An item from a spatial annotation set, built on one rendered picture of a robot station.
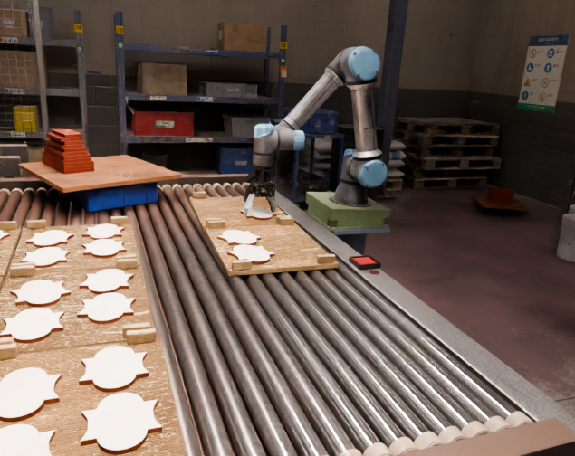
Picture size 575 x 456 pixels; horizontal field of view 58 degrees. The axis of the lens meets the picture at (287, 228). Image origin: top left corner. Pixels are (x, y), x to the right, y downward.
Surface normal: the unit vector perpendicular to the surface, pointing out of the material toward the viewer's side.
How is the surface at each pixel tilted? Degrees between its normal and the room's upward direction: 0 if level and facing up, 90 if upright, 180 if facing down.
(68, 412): 0
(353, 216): 90
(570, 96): 90
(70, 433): 0
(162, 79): 91
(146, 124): 90
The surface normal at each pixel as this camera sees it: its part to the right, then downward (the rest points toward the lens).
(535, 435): 0.06, -0.95
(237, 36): 0.31, 0.28
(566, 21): -0.94, 0.05
